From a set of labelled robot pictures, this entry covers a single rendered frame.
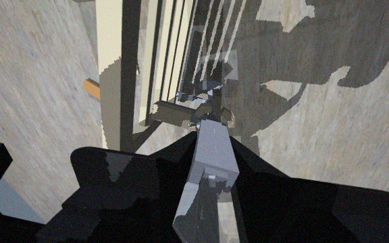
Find orange-brown rectangular block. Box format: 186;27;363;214
83;80;100;99

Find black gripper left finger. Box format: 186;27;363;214
70;131;197;243

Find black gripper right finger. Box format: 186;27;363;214
229;136;389;243

